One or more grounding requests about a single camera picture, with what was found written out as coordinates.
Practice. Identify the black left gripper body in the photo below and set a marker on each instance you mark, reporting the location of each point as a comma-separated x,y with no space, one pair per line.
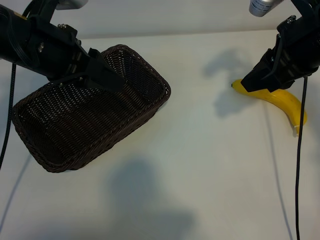
55,52

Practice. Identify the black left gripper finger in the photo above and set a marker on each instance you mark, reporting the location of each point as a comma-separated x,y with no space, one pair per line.
97,85
105,72

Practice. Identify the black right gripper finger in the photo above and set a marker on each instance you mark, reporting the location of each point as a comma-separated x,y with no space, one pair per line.
262,85
257,73

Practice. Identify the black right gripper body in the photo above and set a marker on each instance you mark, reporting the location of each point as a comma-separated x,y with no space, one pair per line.
295,55

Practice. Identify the yellow banana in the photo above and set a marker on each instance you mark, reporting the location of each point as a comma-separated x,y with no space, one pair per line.
285,98

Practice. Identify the dark brown wicker basket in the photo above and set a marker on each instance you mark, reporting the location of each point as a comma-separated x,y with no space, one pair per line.
82,125

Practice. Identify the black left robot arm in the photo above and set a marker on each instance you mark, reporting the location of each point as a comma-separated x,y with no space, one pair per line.
12,37

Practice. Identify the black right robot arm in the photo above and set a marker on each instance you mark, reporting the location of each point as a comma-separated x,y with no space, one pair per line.
308,7

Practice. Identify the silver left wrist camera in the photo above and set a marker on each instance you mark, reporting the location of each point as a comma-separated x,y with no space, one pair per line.
72,3

